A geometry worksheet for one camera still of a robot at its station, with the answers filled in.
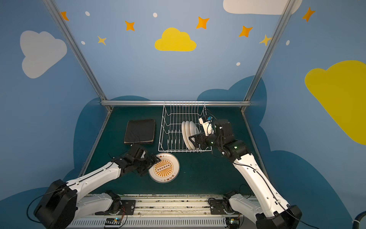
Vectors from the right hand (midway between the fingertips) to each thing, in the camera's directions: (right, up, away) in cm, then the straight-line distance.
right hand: (197, 134), depth 72 cm
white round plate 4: (-2, +2, +17) cm, 18 cm away
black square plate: (-39, -1, +30) cm, 50 cm away
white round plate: (-18, -23, +14) cm, 33 cm away
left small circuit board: (-44, -46, +1) cm, 63 cm away
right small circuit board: (+19, -46, +1) cm, 50 cm away
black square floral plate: (-33, -8, +25) cm, 42 cm away
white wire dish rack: (-16, +13, +43) cm, 47 cm away
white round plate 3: (-5, -2, +13) cm, 14 cm away
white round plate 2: (-7, -2, +12) cm, 14 cm away
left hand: (-23, -19, +12) cm, 32 cm away
